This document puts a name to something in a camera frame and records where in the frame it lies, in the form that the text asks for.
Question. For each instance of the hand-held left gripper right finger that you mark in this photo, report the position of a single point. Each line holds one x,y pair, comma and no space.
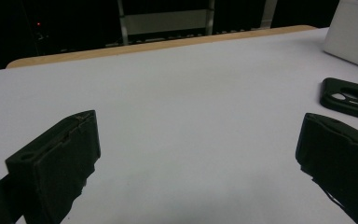
341,158

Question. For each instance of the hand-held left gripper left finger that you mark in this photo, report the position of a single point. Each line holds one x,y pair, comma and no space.
56,168

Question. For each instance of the black phone case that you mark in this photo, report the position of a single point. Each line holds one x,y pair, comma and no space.
332,105

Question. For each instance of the white plastic container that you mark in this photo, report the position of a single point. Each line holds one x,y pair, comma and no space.
354,34

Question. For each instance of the dark equipment with red light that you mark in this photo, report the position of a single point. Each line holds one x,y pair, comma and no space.
38,34

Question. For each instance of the pale metal post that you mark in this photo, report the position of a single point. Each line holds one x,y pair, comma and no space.
268,12

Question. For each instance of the grey metal stand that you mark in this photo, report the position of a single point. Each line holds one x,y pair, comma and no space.
164,21

